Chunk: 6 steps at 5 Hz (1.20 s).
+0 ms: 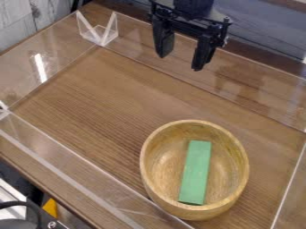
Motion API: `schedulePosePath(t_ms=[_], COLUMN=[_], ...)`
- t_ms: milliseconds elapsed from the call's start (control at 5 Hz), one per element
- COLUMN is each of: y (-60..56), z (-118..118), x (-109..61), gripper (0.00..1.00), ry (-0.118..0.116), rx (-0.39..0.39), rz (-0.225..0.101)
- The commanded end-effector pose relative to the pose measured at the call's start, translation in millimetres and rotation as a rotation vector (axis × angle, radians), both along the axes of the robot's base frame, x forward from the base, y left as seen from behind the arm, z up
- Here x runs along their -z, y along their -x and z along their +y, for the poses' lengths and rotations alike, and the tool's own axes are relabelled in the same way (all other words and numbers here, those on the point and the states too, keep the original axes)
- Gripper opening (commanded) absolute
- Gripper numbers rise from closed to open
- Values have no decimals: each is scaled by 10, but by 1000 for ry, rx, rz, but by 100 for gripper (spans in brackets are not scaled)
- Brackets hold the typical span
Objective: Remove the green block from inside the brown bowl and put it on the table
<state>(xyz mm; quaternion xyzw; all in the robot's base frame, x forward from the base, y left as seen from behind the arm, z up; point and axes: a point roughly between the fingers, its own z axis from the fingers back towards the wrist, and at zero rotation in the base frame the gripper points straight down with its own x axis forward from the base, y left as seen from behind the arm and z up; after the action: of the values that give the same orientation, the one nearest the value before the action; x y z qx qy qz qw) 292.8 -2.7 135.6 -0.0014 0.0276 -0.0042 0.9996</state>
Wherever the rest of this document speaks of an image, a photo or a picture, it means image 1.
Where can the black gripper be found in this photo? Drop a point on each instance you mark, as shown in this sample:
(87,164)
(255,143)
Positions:
(193,17)

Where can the green rectangular block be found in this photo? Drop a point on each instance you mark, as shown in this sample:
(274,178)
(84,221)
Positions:
(195,173)

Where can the brown wooden bowl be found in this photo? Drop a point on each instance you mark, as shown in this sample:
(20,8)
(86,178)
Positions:
(162,165)

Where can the yellow warning label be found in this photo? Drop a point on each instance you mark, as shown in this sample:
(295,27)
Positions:
(50,207)

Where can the clear acrylic corner bracket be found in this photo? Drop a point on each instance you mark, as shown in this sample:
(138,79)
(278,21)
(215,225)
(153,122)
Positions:
(98,34)

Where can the clear acrylic front wall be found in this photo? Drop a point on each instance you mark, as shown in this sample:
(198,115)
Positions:
(96,196)

